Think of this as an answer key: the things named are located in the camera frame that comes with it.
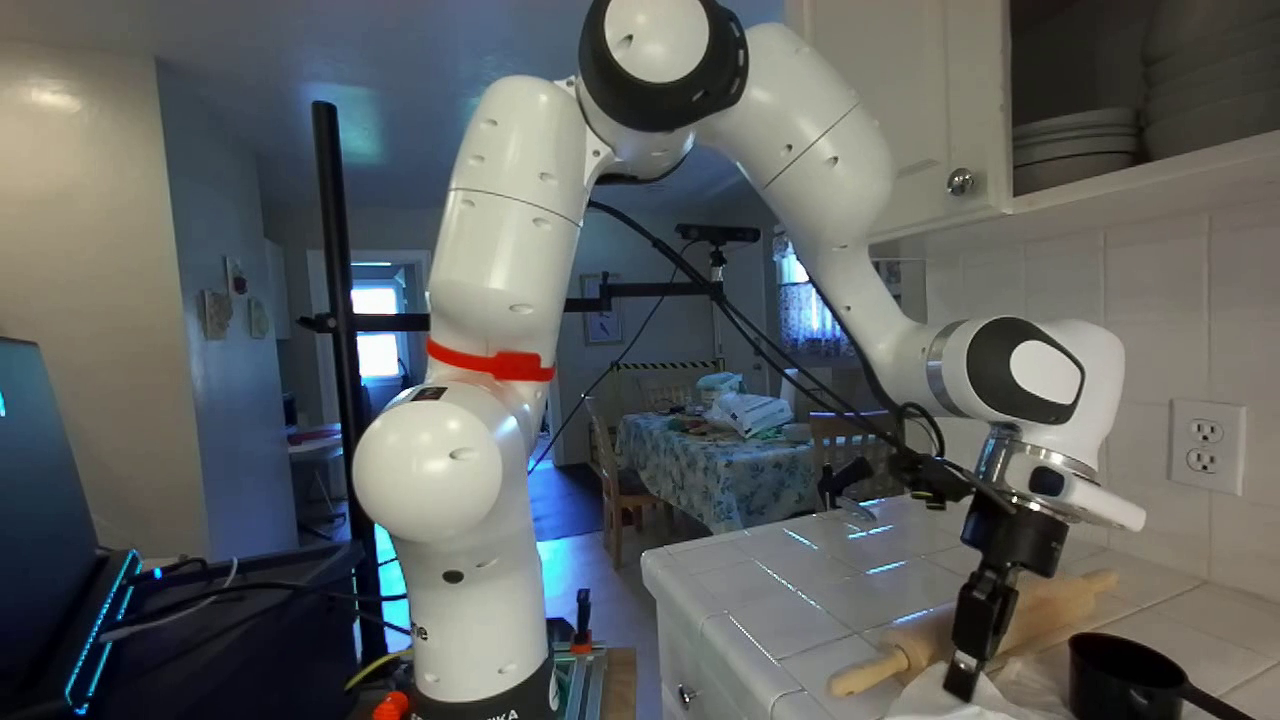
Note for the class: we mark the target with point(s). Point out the wooden rolling pin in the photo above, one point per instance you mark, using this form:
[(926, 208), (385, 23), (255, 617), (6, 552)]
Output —
[(920, 653)]

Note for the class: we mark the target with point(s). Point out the green cutting mat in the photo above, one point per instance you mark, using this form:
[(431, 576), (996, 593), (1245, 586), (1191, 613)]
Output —
[(575, 686)]

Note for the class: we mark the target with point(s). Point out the white wall outlet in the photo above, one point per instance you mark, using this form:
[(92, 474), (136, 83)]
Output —
[(1204, 444)]

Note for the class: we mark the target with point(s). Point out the orange button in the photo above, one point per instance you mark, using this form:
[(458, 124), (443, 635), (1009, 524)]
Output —
[(391, 706)]

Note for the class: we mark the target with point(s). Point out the white wall cabinet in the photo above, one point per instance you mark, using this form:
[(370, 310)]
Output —
[(1145, 172)]

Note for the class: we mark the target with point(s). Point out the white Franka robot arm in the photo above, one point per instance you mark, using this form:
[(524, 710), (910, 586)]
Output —
[(507, 203)]

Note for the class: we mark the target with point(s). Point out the white wall switch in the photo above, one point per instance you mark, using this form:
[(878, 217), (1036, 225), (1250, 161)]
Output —
[(257, 317)]

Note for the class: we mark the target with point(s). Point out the black camera on boom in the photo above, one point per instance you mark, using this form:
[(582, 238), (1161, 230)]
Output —
[(721, 234)]

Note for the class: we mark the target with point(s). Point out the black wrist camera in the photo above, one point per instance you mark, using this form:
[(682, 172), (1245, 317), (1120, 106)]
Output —
[(933, 477)]

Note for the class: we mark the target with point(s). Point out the white cabinet door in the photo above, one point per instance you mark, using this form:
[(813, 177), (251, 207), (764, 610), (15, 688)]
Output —
[(955, 83)]

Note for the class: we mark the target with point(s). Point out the wooden dining chair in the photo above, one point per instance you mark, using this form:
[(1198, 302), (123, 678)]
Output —
[(852, 428), (624, 514)]

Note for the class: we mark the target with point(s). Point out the round metal door knob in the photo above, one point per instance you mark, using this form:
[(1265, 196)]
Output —
[(963, 181)]

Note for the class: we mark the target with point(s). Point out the window with lace curtain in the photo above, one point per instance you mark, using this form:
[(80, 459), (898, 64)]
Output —
[(806, 312)]

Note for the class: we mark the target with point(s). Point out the framed wall picture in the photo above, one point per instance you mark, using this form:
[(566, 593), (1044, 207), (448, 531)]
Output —
[(603, 325)]

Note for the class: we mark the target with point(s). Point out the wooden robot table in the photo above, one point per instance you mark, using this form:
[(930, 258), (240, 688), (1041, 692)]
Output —
[(622, 686)]

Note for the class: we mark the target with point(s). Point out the orange and black clamp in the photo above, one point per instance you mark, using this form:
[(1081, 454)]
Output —
[(582, 624)]

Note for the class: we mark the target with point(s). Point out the white tissue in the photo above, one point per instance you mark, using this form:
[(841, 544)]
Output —
[(1026, 686)]

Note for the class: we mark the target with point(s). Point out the stack of white plates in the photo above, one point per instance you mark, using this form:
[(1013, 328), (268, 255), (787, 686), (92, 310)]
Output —
[(1074, 144)]

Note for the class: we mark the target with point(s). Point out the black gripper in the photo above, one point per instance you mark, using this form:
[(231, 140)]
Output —
[(1013, 534)]

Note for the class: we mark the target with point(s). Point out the folded white towels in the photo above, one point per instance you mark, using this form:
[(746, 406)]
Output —
[(746, 410)]

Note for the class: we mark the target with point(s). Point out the white counter base cabinet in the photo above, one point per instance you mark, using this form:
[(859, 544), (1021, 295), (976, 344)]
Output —
[(721, 667)]

